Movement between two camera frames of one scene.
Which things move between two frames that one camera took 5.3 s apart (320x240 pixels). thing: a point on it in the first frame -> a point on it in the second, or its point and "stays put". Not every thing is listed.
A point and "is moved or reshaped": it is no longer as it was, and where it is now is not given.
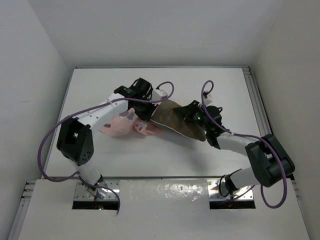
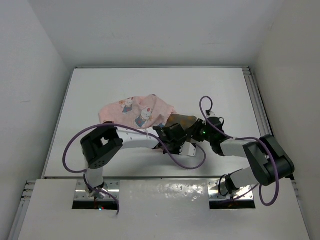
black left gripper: (147, 116) -> (180, 142)
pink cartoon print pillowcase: (125, 123) is moved or reshaped
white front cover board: (158, 209) stays put
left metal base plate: (81, 193) stays put
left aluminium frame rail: (24, 204) stays put
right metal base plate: (215, 194) stays put
